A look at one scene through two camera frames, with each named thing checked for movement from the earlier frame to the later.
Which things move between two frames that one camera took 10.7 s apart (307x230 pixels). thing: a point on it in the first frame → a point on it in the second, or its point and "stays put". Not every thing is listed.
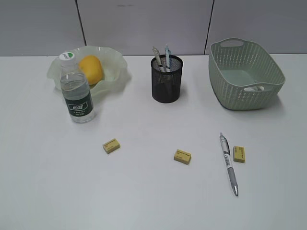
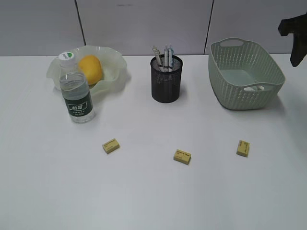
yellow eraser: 182,156 stays put
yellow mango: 91,65 stays put
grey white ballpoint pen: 226,148 → 166,68
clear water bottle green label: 76,90 stays put
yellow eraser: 239,154 → 243,147
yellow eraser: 111,145 stays put
